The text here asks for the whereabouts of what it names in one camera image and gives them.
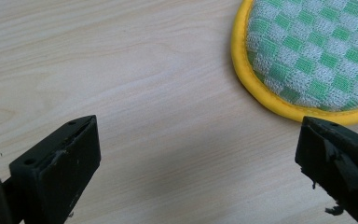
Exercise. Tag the green checked round pot holder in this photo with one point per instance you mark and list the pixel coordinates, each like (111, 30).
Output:
(310, 53)

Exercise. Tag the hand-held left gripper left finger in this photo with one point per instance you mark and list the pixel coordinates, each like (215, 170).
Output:
(59, 168)

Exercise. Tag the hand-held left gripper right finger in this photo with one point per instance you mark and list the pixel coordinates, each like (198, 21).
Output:
(338, 158)

